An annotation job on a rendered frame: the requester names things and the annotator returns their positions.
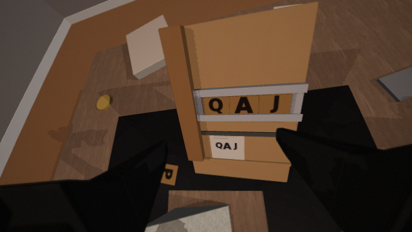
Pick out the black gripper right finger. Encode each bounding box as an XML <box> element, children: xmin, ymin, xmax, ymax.
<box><xmin>276</xmin><ymin>128</ymin><xmax>412</xmax><ymax>232</ymax></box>

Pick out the white paper ticket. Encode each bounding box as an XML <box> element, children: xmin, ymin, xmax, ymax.
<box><xmin>209</xmin><ymin>135</ymin><xmax>245</xmax><ymax>160</ymax></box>

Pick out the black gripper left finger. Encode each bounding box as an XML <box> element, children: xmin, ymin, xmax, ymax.
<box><xmin>0</xmin><ymin>140</ymin><xmax>168</xmax><ymax>232</ymax></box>

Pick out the yellow round disc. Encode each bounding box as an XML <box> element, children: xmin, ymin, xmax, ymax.
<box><xmin>97</xmin><ymin>95</ymin><xmax>112</xmax><ymax>111</ymax></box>

